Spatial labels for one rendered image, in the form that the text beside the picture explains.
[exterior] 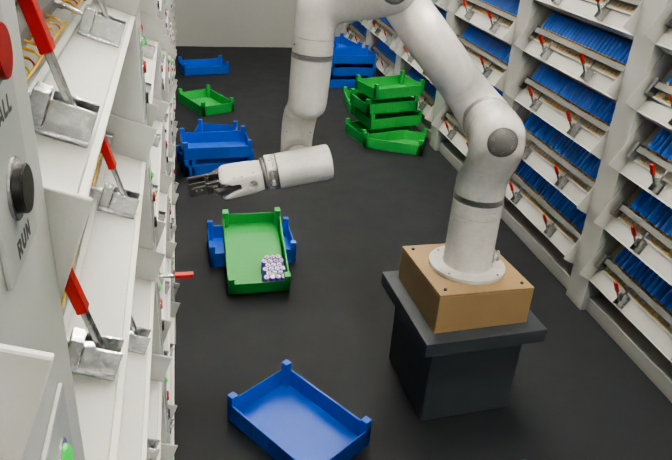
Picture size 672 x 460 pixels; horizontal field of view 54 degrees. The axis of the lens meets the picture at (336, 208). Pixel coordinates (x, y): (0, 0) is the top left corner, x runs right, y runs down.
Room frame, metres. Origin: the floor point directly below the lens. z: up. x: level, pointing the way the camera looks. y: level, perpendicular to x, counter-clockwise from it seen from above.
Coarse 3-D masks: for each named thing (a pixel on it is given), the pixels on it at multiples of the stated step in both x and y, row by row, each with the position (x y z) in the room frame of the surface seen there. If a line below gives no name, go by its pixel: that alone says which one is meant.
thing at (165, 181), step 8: (160, 176) 1.49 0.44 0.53; (168, 176) 1.49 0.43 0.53; (160, 184) 1.49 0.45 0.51; (168, 184) 1.49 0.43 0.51; (160, 192) 1.49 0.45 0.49; (160, 200) 1.44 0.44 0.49; (160, 208) 1.40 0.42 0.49; (160, 240) 1.25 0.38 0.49; (160, 248) 1.22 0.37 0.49; (160, 272) 1.13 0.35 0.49; (160, 296) 1.04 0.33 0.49; (168, 320) 0.91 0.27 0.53; (168, 328) 0.91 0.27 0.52
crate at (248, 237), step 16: (224, 224) 1.97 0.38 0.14; (240, 224) 2.04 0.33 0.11; (256, 224) 2.05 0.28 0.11; (272, 224) 2.06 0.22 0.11; (224, 240) 1.90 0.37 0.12; (240, 240) 1.97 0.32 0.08; (256, 240) 1.98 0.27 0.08; (272, 240) 1.99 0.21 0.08; (240, 256) 1.90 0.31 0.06; (256, 256) 1.91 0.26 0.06; (240, 272) 1.84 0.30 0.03; (256, 272) 1.85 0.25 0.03; (288, 272) 1.79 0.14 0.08; (240, 288) 1.76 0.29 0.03; (256, 288) 1.77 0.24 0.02; (272, 288) 1.79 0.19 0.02; (288, 288) 1.80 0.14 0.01
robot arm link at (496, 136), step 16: (480, 112) 1.38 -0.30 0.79; (496, 112) 1.35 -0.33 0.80; (512, 112) 1.36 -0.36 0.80; (464, 128) 1.43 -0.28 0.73; (480, 128) 1.33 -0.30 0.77; (496, 128) 1.32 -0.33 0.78; (512, 128) 1.32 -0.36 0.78; (480, 144) 1.32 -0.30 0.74; (496, 144) 1.31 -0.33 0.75; (512, 144) 1.31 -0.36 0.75; (480, 160) 1.33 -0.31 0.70; (496, 160) 1.32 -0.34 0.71; (512, 160) 1.32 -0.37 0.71; (464, 176) 1.38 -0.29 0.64; (480, 176) 1.36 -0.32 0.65; (496, 176) 1.35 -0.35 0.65; (464, 192) 1.38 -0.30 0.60; (480, 192) 1.36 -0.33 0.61; (496, 192) 1.37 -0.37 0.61
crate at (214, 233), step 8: (208, 224) 2.09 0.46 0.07; (208, 232) 2.06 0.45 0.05; (216, 232) 2.11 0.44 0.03; (288, 232) 2.13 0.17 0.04; (208, 240) 2.00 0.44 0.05; (216, 240) 2.09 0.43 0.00; (288, 240) 2.13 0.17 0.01; (208, 248) 2.01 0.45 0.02; (216, 248) 2.04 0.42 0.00; (288, 248) 2.07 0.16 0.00; (216, 256) 1.92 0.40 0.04; (224, 256) 1.92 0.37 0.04; (288, 256) 1.98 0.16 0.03; (216, 264) 1.92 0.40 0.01; (224, 264) 1.92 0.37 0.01
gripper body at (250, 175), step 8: (256, 160) 1.42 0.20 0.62; (224, 168) 1.39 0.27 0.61; (232, 168) 1.38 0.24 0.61; (240, 168) 1.38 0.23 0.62; (248, 168) 1.37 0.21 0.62; (256, 168) 1.37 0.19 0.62; (224, 176) 1.35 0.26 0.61; (232, 176) 1.34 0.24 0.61; (240, 176) 1.34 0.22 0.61; (248, 176) 1.34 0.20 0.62; (256, 176) 1.35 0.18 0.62; (264, 176) 1.36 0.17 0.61; (224, 184) 1.34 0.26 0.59; (232, 184) 1.33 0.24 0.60; (240, 184) 1.33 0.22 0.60; (248, 184) 1.34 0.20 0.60; (256, 184) 1.35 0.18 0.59; (264, 184) 1.36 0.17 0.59; (232, 192) 1.33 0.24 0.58; (240, 192) 1.33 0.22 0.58; (248, 192) 1.34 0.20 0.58
